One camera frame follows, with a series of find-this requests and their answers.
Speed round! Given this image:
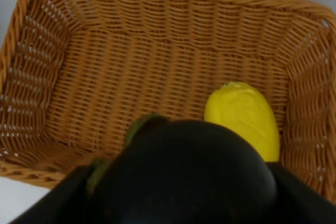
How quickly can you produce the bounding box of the dark green mangosteen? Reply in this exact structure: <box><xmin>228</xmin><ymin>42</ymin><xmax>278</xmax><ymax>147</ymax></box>
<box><xmin>87</xmin><ymin>114</ymin><xmax>277</xmax><ymax>223</ymax></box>

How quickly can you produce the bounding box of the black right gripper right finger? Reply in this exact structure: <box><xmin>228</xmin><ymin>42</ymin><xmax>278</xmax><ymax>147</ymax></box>
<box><xmin>267</xmin><ymin>163</ymin><xmax>335</xmax><ymax>223</ymax></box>

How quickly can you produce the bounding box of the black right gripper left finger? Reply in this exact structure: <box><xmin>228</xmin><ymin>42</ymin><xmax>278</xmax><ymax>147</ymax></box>
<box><xmin>11</xmin><ymin>165</ymin><xmax>92</xmax><ymax>224</ymax></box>

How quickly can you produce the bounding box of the yellow lemon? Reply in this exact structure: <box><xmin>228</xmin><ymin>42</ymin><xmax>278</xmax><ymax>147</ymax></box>
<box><xmin>204</xmin><ymin>82</ymin><xmax>280</xmax><ymax>162</ymax></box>

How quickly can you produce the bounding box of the orange wicker basket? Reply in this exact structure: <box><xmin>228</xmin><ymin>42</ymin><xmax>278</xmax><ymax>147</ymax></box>
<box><xmin>1</xmin><ymin>0</ymin><xmax>335</xmax><ymax>202</ymax></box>

